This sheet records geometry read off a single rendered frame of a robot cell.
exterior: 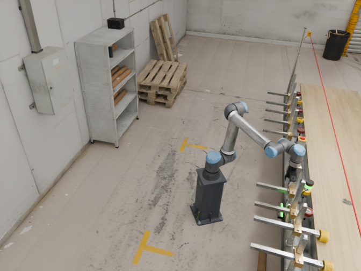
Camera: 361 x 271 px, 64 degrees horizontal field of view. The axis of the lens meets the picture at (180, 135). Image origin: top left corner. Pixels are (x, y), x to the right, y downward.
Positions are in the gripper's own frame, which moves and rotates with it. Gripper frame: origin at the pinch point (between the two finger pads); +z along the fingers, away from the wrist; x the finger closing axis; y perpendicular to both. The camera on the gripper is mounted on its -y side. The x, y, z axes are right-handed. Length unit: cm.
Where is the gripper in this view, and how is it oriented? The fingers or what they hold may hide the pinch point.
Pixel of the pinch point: (288, 184)
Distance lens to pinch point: 257.5
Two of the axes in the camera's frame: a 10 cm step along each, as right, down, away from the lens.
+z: -0.4, 8.2, 5.7
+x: -9.6, -1.9, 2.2
